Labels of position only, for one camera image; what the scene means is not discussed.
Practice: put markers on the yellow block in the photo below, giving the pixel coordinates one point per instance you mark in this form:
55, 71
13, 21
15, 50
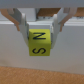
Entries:
39, 42

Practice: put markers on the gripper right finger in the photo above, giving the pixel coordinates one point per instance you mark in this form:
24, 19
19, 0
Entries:
56, 23

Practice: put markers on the white cabinet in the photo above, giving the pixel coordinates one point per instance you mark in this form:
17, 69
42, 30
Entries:
42, 43

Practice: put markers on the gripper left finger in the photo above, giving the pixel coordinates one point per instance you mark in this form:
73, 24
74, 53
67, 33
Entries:
20, 22

